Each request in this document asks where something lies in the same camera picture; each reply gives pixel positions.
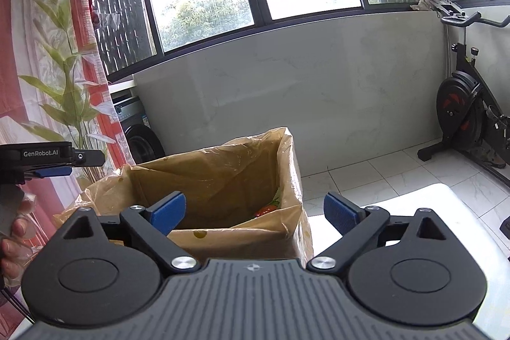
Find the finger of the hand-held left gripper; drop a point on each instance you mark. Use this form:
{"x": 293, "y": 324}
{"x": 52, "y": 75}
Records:
{"x": 53, "y": 172}
{"x": 89, "y": 158}

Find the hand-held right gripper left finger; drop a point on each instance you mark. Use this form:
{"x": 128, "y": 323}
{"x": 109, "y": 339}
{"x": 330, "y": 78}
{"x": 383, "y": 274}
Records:
{"x": 169, "y": 210}

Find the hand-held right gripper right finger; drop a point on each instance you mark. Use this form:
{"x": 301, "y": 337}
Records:
{"x": 338, "y": 213}

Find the cardboard box with plastic liner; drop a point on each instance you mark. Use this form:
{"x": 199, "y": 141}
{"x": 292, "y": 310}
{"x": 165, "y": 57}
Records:
{"x": 223, "y": 180}

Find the person's left hand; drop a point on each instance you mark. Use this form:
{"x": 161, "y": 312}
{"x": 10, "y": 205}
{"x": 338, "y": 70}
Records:
{"x": 18, "y": 256}

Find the grey washing machine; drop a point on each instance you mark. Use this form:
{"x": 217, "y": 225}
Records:
{"x": 135, "y": 133}

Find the red print snack packet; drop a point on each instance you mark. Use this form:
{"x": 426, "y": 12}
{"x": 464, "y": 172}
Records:
{"x": 265, "y": 211}

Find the white countertop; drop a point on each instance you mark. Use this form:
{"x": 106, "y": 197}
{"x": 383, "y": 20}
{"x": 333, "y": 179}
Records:
{"x": 121, "y": 87}

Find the red printed curtain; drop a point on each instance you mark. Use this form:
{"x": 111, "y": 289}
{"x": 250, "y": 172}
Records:
{"x": 36, "y": 57}

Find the hanging white cloth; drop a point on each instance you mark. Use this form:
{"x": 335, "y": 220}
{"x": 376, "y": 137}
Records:
{"x": 109, "y": 21}

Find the hanging red cloth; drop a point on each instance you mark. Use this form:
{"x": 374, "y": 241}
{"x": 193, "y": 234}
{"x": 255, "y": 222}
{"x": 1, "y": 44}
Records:
{"x": 94, "y": 11}

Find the black exercise bike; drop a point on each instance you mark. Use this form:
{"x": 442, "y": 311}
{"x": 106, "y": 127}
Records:
{"x": 464, "y": 105}

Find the beige cloth on bike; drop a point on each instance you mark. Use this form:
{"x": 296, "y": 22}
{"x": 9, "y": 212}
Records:
{"x": 422, "y": 3}

